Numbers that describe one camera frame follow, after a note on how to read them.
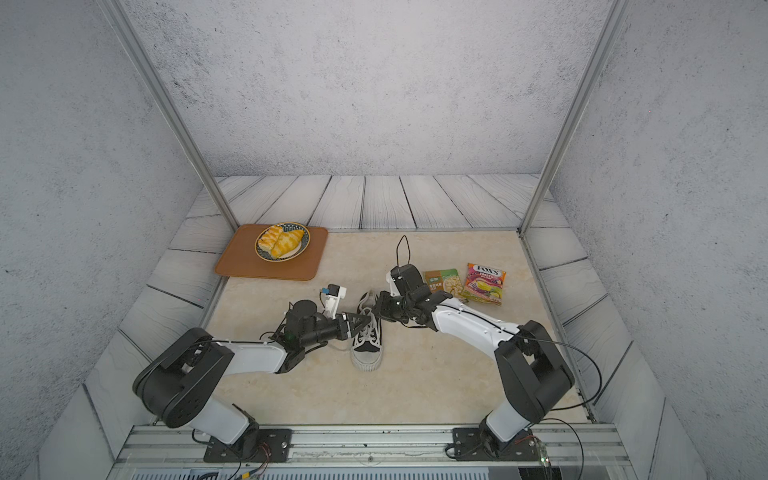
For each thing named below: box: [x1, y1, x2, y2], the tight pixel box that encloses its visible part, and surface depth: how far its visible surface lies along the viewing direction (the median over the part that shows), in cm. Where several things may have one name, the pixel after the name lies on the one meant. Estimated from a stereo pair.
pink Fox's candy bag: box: [463, 263, 507, 306], surface depth 104 cm
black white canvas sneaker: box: [351, 291, 383, 372], surface depth 88 cm
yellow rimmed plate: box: [254, 222, 311, 263], surface depth 113 cm
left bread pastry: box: [257, 225, 283, 253], surface depth 114 cm
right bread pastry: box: [271, 229, 305, 259], surface depth 113 cm
